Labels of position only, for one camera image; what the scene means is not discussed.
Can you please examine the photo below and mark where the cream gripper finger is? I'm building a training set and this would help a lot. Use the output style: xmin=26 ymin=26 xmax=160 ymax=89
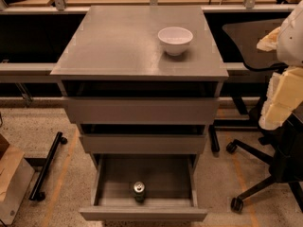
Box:
xmin=258 ymin=66 xmax=303 ymax=131
xmin=257 ymin=27 xmax=280 ymax=52

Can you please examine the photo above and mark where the green soda can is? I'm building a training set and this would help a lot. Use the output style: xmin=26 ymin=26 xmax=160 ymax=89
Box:
xmin=133 ymin=182 xmax=146 ymax=202

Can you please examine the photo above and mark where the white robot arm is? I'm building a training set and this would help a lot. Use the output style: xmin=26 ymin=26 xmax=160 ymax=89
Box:
xmin=257 ymin=1 xmax=303 ymax=131

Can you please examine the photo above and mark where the grey drawer cabinet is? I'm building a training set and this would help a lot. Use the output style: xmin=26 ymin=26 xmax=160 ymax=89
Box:
xmin=51 ymin=6 xmax=228 ymax=166

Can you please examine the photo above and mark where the bottom grey open drawer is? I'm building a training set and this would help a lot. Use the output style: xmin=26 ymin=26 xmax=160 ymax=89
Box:
xmin=80 ymin=155 xmax=207 ymax=221

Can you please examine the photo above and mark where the top grey drawer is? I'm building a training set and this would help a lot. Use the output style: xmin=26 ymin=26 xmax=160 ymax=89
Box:
xmin=63 ymin=80 xmax=220 ymax=125

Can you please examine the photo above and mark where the middle grey drawer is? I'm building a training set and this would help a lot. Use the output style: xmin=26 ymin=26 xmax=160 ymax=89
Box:
xmin=80 ymin=124 xmax=206 ymax=154

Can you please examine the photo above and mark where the black office chair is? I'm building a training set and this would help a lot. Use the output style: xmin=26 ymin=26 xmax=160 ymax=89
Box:
xmin=226 ymin=16 xmax=303 ymax=213

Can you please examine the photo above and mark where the black table leg foot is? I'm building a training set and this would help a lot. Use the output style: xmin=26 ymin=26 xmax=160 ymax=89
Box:
xmin=208 ymin=125 xmax=220 ymax=152

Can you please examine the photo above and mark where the white ceramic bowl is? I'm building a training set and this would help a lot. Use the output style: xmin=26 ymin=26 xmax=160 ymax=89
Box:
xmin=158 ymin=26 xmax=193 ymax=56

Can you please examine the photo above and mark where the black wheeled floor bar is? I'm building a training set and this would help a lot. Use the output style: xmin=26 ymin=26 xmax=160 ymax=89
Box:
xmin=27 ymin=131 xmax=68 ymax=201

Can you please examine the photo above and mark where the wooden box on floor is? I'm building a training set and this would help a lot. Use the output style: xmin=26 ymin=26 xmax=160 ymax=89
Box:
xmin=0 ymin=134 xmax=34 ymax=225

